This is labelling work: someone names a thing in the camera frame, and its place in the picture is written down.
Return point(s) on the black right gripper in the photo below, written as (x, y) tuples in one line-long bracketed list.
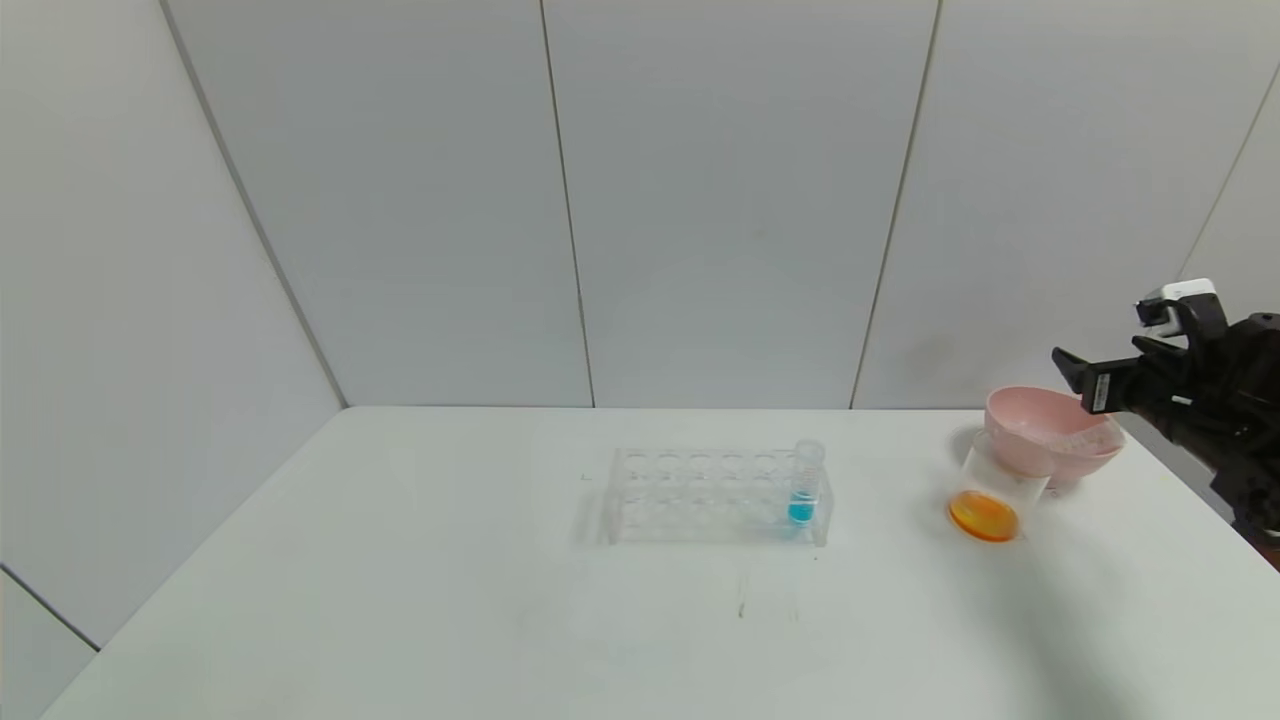
[(1101, 391)]

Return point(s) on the clear plastic beaker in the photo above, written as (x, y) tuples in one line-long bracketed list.
[(985, 515)]

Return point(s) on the test tube with blue pigment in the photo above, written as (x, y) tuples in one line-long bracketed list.
[(801, 508)]

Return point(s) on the clear acrylic test tube rack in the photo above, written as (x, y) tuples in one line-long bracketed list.
[(700, 500)]

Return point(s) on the pink bowl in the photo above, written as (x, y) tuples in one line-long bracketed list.
[(1030, 440)]

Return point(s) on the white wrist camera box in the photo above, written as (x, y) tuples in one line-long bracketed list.
[(1170, 300)]

